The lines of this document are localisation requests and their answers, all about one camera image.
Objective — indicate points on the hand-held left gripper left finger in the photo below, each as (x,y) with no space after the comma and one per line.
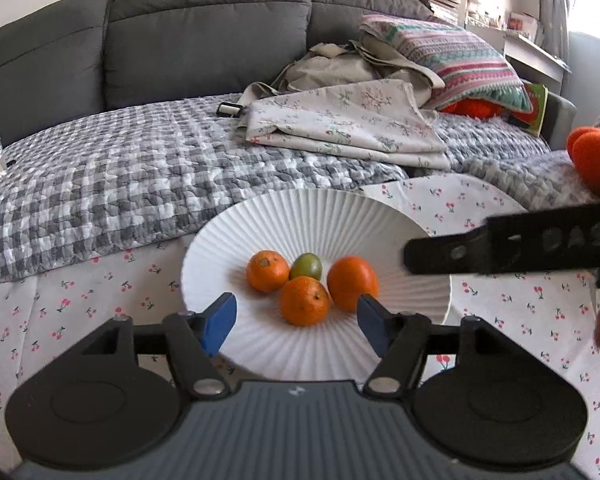
(219,321)

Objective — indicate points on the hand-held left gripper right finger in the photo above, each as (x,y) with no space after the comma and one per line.
(375,326)

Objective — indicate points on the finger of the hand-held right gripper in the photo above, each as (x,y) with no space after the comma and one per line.
(447,252)

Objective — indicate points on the smooth oval orange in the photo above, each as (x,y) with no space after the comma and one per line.
(352,282)

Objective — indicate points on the orange with brown stem scar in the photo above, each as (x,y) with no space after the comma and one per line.
(267,271)

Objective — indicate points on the orange with dark speckles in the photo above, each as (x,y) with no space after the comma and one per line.
(304,301)

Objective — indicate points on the small green fruit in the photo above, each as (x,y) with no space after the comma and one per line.
(307,266)

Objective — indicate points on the white ribbed plate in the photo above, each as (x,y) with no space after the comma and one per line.
(300,240)

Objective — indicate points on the gray fuzzy blanket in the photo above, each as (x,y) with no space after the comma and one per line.
(535,175)

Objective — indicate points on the orange plush toy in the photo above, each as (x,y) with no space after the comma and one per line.
(596,155)

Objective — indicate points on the red and green book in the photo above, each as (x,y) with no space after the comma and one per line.
(531,107)

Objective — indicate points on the red fuzzy cushion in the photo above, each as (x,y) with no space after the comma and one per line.
(472,108)

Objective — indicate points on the folded floral cloth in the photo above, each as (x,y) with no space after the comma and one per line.
(345,120)

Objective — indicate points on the gray checkered quilt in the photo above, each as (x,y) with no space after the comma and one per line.
(130,175)

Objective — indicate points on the striped knitted pillow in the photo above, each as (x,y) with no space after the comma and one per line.
(455,62)

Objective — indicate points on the beige canvas bag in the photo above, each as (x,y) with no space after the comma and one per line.
(330,65)

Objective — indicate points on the dark gray sofa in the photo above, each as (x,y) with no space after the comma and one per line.
(180,35)

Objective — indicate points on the white wall shelf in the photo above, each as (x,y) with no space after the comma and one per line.
(525,35)

